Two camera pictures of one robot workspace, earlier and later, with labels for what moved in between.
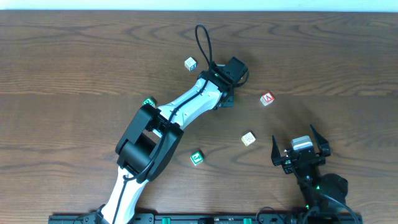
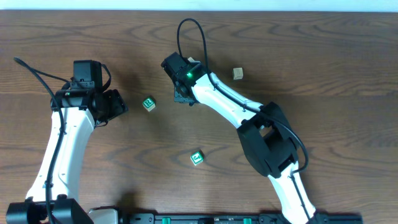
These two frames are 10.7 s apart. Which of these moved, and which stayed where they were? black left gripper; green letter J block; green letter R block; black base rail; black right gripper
Moved: black left gripper; black right gripper
Stayed: green letter J block; black base rail; green letter R block
